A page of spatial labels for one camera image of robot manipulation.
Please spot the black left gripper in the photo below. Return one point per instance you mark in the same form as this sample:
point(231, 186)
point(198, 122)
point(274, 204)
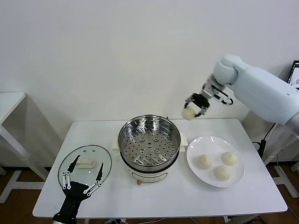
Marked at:
point(72, 198)

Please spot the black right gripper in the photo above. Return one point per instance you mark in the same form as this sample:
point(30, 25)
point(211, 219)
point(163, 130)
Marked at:
point(199, 99)

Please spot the white steamed baozi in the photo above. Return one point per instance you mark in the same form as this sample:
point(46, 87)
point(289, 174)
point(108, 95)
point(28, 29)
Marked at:
point(189, 113)
point(229, 158)
point(204, 161)
point(222, 173)

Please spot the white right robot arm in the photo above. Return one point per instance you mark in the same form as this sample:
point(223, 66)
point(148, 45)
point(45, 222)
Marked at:
point(257, 88)

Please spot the perforated steel steamer basket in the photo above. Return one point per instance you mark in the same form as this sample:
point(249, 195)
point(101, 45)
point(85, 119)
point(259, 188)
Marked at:
point(149, 140)

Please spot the stainless steel steamer pot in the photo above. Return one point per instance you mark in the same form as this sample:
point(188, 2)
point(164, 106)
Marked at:
point(149, 176)

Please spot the white round plate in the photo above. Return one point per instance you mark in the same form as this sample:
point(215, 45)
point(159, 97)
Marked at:
point(210, 147)

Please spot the grey open laptop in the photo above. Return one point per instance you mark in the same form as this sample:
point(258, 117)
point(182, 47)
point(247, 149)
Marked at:
point(296, 74)

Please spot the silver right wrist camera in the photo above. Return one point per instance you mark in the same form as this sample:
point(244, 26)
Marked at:
point(219, 96)

